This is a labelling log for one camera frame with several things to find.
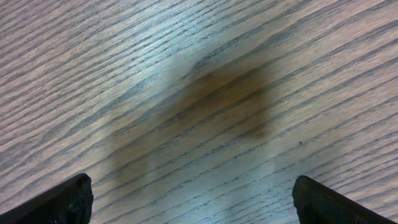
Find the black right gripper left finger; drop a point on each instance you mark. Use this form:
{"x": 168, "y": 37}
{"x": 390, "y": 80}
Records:
{"x": 68, "y": 202}

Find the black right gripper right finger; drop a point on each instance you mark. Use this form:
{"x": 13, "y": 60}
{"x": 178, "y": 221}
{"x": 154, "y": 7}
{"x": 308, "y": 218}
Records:
{"x": 318, "y": 204}

